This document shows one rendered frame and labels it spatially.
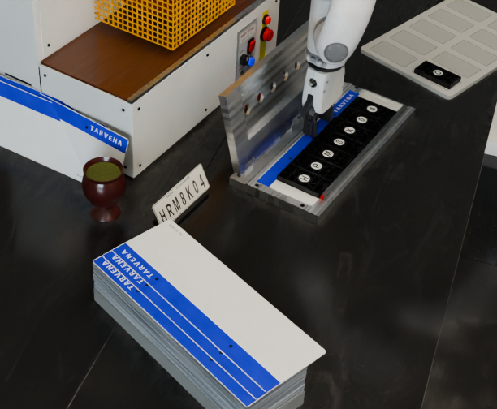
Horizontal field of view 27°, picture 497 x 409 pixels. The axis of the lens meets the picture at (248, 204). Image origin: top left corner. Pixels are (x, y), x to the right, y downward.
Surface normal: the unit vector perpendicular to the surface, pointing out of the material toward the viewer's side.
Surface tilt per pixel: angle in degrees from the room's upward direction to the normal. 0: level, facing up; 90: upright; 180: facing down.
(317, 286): 0
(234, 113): 75
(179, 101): 90
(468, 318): 0
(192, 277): 0
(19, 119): 63
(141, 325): 90
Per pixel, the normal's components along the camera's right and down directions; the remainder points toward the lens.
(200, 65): 0.84, 0.39
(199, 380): -0.75, 0.40
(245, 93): 0.83, 0.18
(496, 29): 0.05, -0.75
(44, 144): -0.43, 0.15
